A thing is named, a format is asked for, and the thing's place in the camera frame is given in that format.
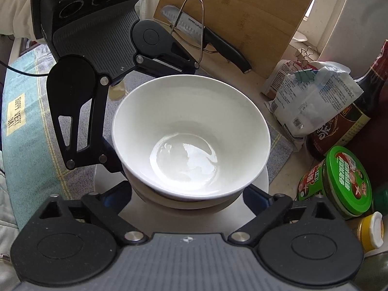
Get white plates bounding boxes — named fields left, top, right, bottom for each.
left=93, top=166, right=270, bottom=235

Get white bowl with pink flowers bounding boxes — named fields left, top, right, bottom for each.
left=111, top=75, right=271, bottom=200

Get santoku kitchen knife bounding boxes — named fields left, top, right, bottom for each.
left=176, top=12, right=252, bottom=74

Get white jacket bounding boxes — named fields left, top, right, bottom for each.
left=0, top=0, right=46, bottom=44

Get grey checked dish mat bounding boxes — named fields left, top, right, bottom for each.
left=1, top=43, right=295, bottom=231

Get dark soy sauce bottle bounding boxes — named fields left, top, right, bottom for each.
left=306, top=42, right=387, bottom=160

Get green lid sauce tub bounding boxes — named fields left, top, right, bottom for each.
left=297, top=146, right=372, bottom=219

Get yellow lid spice jar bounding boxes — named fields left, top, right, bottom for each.
left=356, top=211, right=385, bottom=253

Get white plastic seasoning bag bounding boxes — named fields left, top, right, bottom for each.
left=262, top=60, right=363, bottom=150

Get bamboo cutting board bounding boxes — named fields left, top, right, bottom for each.
left=154, top=0, right=312, bottom=78

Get metal wire rack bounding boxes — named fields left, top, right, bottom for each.
left=161, top=0, right=212, bottom=65

